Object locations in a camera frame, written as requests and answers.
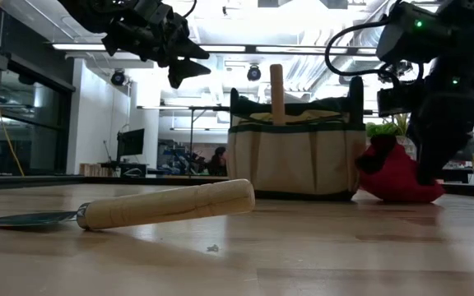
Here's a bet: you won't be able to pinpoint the red gardening gloves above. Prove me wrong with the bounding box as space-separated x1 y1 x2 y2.
355 135 446 204

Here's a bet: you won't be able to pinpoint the succulent in white patterned pot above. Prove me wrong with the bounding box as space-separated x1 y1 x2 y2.
365 113 418 161

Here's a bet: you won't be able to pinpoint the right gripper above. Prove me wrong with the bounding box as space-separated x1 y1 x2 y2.
409 92 474 186

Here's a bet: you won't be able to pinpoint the person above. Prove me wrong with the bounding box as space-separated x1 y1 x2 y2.
206 146 228 177

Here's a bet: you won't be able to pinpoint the linear ceiling light fixture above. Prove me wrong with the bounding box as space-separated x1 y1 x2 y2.
51 42 386 58

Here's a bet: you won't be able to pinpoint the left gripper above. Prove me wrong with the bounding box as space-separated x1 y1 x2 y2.
105 0 212 90

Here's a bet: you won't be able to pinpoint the thin yellow cable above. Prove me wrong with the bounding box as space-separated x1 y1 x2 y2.
0 0 26 178

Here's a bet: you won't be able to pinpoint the silver blade trowel wooden handle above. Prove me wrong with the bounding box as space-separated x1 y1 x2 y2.
0 178 257 231

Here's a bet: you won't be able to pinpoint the beige gardening bag green trim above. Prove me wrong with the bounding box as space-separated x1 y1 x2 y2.
226 76 368 201

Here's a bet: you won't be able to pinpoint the black round ceiling spotlight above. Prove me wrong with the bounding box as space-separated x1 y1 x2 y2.
246 64 263 82
110 68 128 86

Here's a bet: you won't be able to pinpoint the black computer monitor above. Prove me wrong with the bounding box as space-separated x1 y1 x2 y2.
116 128 146 157

